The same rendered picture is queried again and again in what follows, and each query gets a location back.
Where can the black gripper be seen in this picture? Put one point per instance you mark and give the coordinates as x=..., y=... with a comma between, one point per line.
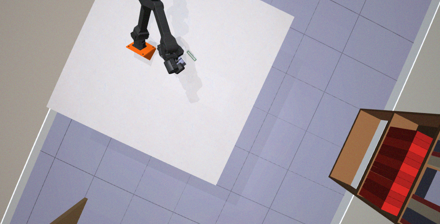
x=180, y=66

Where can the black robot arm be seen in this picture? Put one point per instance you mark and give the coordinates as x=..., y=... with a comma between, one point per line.
x=168, y=47

